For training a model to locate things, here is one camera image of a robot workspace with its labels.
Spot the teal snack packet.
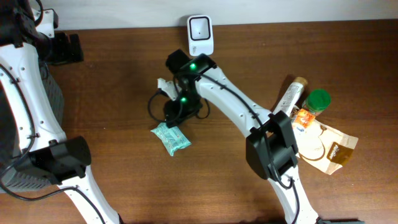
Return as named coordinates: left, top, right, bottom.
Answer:
left=151, top=123, right=191, bottom=157

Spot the white cream tube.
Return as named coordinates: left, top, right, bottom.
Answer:
left=272, top=77, right=308, bottom=117

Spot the orange tissue pack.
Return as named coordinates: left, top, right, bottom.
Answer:
left=292, top=109, right=315, bottom=133

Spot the green lid jar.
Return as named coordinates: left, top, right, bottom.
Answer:
left=302, top=89, right=331, bottom=116

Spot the brown grain bag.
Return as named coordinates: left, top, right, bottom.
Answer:
left=290, top=106, right=358, bottom=175

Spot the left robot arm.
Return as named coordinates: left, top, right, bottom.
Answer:
left=1, top=0, right=122, bottom=223

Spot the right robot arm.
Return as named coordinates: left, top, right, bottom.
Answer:
left=164, top=50, right=322, bottom=223

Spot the white barcode scanner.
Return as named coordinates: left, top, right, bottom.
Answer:
left=187, top=15, right=214, bottom=57

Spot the grey plastic basket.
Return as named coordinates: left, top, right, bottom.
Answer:
left=1, top=63, right=66, bottom=192

